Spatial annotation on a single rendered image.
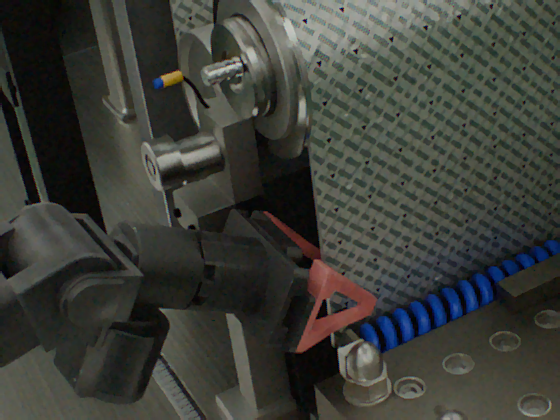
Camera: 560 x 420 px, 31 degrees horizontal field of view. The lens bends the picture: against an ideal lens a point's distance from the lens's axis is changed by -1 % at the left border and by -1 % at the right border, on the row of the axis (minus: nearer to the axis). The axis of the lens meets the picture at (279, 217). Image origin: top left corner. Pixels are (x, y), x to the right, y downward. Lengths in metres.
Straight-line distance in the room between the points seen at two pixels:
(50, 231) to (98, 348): 0.10
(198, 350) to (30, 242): 0.42
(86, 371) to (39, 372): 0.36
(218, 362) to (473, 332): 0.30
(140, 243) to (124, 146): 0.76
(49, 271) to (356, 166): 0.25
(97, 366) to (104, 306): 0.08
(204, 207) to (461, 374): 0.24
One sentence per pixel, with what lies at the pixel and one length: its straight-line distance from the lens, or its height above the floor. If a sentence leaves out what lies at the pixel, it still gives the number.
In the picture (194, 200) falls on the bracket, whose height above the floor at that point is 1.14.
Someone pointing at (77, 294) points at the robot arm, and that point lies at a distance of 0.62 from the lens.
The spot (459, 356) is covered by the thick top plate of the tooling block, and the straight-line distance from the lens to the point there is 0.80.
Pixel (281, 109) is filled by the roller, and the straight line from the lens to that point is 0.72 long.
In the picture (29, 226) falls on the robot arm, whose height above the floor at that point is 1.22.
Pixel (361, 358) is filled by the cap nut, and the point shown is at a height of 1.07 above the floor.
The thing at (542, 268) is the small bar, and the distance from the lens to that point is 0.86.
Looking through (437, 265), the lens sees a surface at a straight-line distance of 0.85.
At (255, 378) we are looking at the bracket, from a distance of 0.92.
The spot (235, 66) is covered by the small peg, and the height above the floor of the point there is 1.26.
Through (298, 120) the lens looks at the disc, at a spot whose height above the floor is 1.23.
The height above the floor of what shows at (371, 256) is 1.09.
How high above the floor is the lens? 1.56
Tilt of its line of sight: 33 degrees down
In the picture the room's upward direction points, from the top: 8 degrees counter-clockwise
